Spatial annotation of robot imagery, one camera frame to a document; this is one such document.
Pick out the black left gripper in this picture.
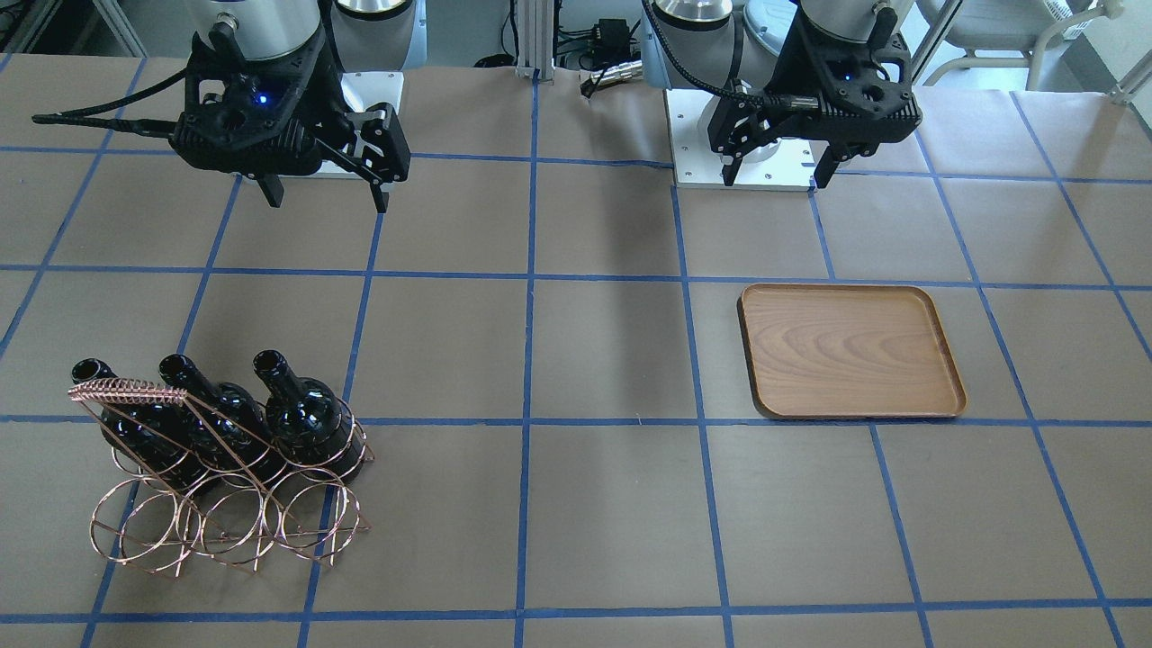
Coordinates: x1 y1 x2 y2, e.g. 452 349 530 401
707 3 924 189

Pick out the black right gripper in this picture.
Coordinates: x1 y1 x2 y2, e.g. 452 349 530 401
169 27 410 214

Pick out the dark wine bottle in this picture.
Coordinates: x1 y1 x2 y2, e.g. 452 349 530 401
157 354 287 485
253 349 364 483
99 404 209 496

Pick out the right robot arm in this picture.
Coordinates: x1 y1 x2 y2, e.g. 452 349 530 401
168 1 429 213

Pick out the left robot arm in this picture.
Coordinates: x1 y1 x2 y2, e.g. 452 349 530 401
642 1 923 193

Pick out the wooden tray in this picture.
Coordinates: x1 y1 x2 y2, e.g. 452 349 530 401
737 282 968 419

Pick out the black power adapter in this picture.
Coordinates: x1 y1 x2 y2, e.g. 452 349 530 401
591 18 631 65

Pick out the white chair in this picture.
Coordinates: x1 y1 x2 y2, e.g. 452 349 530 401
914 1 1126 91

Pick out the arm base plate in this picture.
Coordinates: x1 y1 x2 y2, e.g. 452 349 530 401
665 89 814 193
310 71 406 179

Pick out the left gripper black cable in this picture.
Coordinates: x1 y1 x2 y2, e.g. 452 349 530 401
641 0 820 113

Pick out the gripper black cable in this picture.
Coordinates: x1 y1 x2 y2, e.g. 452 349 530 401
641 0 820 113
31 67 192 140

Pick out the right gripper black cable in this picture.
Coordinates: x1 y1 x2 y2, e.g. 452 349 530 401
31 67 192 140

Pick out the aluminium frame post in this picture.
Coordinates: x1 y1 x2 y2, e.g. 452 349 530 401
510 0 558 85

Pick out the copper wire wine basket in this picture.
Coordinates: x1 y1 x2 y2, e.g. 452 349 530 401
68 378 376 578

